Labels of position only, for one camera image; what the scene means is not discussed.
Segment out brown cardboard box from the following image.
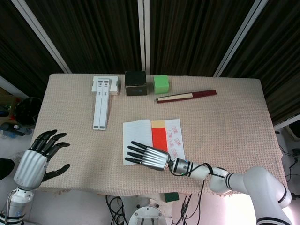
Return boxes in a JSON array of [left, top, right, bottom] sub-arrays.
[[0, 88, 18, 125]]

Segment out blue water bottle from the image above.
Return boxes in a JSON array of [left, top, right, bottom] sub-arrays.
[[0, 121, 32, 138]]

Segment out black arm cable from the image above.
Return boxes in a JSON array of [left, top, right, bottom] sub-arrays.
[[168, 161, 214, 225]]

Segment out beige waffle tablecloth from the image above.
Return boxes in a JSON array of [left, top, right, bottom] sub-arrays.
[[31, 73, 288, 197]]

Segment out black round bin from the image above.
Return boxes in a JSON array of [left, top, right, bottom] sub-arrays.
[[15, 96, 43, 126]]

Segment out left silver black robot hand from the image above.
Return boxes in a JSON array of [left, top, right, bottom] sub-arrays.
[[13, 129, 71, 190]]

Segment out white frame post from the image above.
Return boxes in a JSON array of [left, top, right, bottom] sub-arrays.
[[273, 118, 300, 132], [14, 0, 72, 74], [212, 0, 270, 78], [137, 0, 150, 76], [0, 75, 30, 99]]

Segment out black floor cable tangle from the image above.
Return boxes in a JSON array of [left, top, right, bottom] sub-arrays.
[[170, 193, 202, 225], [280, 144, 300, 186], [105, 195, 128, 225]]

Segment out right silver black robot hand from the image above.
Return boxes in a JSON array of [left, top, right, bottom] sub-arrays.
[[124, 141, 171, 172]]

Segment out black cube box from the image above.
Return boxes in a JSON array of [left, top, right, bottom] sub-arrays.
[[124, 71, 148, 97]]

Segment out dark red folded fan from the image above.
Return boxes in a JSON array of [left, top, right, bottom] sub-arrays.
[[156, 89, 218, 104]]

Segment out red and tan card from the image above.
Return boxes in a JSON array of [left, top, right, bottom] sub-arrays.
[[151, 120, 169, 153]]

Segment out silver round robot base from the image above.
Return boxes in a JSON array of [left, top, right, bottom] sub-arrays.
[[128, 196, 169, 225]]

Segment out dark pleated curtain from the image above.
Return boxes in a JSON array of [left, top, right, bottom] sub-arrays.
[[149, 0, 256, 77], [24, 0, 144, 75], [221, 0, 300, 126], [0, 0, 65, 94]]

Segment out white folding stand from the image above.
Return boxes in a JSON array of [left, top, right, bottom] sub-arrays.
[[92, 76, 113, 130]]

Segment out yellow cover lined notebook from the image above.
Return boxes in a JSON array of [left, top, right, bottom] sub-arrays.
[[122, 119, 186, 166]]

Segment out green cube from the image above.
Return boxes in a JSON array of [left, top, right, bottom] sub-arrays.
[[153, 75, 170, 94]]

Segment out dark green block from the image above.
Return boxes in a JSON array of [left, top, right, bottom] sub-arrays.
[[164, 192, 180, 203]]

